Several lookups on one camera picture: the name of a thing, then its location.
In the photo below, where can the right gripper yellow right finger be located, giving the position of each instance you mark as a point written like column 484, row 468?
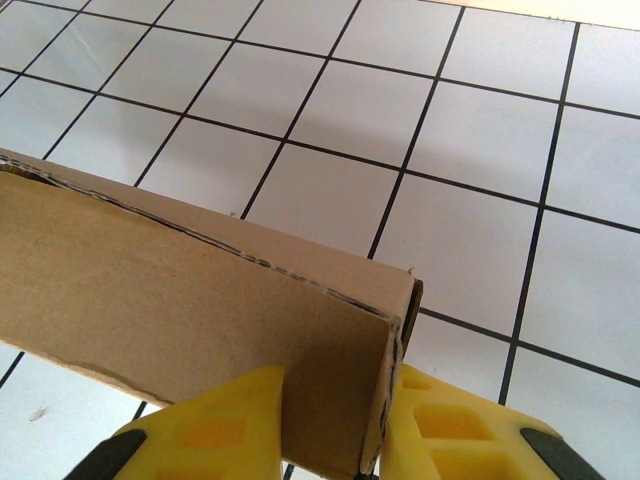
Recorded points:
column 460, row 440

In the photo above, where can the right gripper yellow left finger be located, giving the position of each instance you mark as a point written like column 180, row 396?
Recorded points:
column 215, row 435

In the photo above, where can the brown cardboard box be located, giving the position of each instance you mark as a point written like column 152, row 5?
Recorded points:
column 200, row 290

